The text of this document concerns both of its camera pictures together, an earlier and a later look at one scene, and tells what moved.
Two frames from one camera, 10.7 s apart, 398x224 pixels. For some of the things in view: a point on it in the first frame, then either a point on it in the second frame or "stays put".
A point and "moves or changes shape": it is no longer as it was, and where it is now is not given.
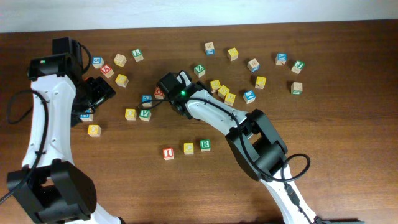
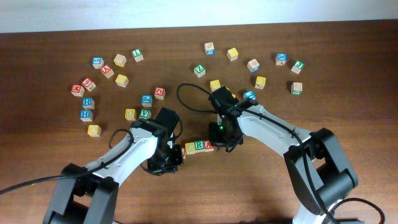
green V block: x=145 y=114 stays put
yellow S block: x=215 y=84 stays put
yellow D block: x=94 y=130 stays put
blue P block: x=145 y=98 stays put
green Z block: x=199 y=70 stays put
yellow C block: x=188 y=148 stays put
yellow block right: x=260 y=82 stays put
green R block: x=205 y=145 moves or changes shape
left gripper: x=102 y=92 to x=177 y=161
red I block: x=168 y=154 moves or changes shape
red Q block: x=158 y=93 stays put
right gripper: x=201 y=86 to x=216 y=140
